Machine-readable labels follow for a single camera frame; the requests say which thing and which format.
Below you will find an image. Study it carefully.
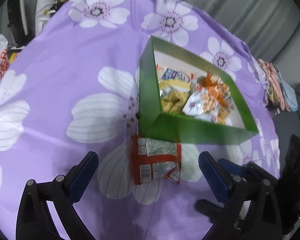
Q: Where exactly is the white blue puff packet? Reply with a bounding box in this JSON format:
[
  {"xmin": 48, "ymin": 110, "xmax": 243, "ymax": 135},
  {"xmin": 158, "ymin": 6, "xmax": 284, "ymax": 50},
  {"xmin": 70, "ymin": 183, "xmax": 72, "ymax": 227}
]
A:
[{"xmin": 183, "ymin": 88, "xmax": 219, "ymax": 123}]

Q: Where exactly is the grey sofa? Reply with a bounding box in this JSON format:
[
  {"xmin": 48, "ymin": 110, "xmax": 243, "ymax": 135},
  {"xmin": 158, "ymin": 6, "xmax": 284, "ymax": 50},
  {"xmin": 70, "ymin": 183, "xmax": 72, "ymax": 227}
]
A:
[{"xmin": 273, "ymin": 83, "xmax": 300, "ymax": 146}]

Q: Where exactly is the white red-trim snack packet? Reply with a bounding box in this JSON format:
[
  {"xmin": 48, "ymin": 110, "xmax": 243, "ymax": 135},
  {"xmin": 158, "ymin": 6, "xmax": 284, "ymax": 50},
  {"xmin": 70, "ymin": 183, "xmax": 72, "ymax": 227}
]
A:
[{"xmin": 155, "ymin": 64, "xmax": 194, "ymax": 83}]

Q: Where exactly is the beige biscuit pack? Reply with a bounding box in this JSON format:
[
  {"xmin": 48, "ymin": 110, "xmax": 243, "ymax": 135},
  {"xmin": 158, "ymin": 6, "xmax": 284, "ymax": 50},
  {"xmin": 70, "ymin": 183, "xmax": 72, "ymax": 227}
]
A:
[{"xmin": 216, "ymin": 103, "xmax": 234, "ymax": 125}]

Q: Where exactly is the folded patterned cloth pile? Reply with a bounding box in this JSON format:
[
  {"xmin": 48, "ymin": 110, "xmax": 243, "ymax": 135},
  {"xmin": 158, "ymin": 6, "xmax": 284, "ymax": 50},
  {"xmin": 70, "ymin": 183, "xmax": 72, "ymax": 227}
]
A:
[{"xmin": 257, "ymin": 59, "xmax": 298, "ymax": 112}]

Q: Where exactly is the grey curtain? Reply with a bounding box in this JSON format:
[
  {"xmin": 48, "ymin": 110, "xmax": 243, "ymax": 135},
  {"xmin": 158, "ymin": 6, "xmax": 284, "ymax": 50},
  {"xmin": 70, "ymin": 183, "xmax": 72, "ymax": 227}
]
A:
[{"xmin": 183, "ymin": 0, "xmax": 300, "ymax": 85}]

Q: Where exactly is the red silver snack packet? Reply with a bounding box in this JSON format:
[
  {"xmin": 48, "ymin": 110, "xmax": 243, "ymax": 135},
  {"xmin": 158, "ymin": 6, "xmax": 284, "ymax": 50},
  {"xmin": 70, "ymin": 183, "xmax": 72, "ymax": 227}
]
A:
[{"xmin": 130, "ymin": 134, "xmax": 181, "ymax": 185}]

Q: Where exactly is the purple floral tablecloth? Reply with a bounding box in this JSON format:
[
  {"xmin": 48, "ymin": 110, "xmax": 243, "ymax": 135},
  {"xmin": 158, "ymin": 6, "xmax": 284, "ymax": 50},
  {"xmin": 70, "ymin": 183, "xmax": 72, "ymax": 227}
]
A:
[{"xmin": 0, "ymin": 0, "xmax": 280, "ymax": 239}]

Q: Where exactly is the dark yellow candy packet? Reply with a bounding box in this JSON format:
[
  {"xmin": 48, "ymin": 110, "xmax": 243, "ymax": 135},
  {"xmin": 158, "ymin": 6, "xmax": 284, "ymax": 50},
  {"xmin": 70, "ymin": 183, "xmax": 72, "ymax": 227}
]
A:
[{"xmin": 158, "ymin": 79, "xmax": 191, "ymax": 114}]

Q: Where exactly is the black white stick vacuum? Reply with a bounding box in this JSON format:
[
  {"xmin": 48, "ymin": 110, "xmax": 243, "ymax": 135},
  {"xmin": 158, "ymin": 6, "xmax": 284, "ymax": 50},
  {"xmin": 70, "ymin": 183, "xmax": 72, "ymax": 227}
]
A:
[{"xmin": 7, "ymin": 0, "xmax": 29, "ymax": 48}]

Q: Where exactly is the orange panda seed packet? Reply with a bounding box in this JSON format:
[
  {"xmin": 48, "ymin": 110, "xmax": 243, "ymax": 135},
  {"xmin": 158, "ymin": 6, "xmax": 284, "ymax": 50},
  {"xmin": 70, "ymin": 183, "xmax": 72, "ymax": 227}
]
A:
[{"xmin": 197, "ymin": 72, "xmax": 232, "ymax": 108}]

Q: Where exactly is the green cardboard box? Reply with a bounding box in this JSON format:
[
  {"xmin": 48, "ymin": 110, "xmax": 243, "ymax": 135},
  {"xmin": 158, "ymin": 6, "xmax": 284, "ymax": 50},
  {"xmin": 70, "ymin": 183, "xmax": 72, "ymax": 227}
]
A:
[{"xmin": 138, "ymin": 36, "xmax": 258, "ymax": 145}]

